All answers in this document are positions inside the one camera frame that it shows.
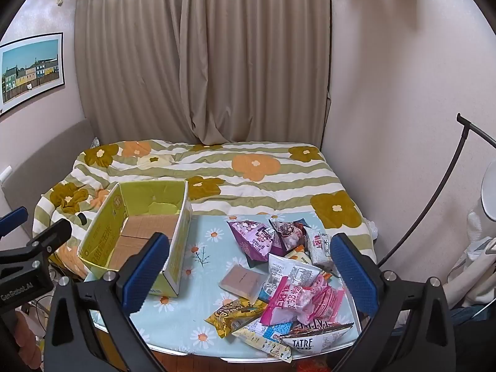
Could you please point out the yellow chocolate snack packet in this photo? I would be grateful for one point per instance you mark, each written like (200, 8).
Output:
(224, 317)

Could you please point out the white cloth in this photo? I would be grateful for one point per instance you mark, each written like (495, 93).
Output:
(472, 263)

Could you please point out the black curved metal pole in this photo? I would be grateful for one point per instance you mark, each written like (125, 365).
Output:
(465, 124)

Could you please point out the bright pink snack packet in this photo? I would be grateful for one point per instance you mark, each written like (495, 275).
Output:
(283, 302)

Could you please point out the wall poster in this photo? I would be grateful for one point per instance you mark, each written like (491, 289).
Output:
(31, 69)

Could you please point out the white red label packet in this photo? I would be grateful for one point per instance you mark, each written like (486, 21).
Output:
(319, 246)

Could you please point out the floral striped blanket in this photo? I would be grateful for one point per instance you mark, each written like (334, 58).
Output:
(252, 193)

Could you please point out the purple snack packet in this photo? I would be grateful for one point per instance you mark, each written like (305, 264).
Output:
(250, 240)

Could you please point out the clear brown wafer packet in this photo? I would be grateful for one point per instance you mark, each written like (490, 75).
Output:
(240, 281)

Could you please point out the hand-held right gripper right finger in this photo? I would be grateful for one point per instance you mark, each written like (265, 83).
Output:
(354, 275)

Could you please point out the white black snack packet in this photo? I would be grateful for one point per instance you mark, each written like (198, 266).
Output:
(310, 341)

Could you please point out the beige curtain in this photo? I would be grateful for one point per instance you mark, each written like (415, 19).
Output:
(193, 66)

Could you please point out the small black object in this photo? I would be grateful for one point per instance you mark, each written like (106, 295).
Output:
(81, 218)

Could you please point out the white round appliance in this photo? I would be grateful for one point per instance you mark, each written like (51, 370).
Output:
(490, 193)

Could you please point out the pink cartoon snack bag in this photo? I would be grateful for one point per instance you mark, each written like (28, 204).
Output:
(288, 234)

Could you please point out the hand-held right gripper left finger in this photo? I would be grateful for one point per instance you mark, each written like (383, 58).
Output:
(145, 275)

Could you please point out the light blue daisy tablecloth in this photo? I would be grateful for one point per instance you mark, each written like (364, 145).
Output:
(209, 248)

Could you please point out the white wall socket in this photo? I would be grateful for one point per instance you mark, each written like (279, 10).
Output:
(6, 173)

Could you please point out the green cardboard box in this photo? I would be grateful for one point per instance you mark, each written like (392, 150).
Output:
(128, 201)

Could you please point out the white barcode snack packet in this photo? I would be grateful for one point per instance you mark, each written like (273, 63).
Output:
(288, 269)

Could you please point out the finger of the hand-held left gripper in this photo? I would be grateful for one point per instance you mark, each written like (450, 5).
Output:
(13, 219)
(50, 238)

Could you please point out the grey padded headboard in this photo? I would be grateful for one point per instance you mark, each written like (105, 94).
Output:
(46, 159)

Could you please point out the long white blue packet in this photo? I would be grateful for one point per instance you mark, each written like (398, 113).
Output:
(259, 337)

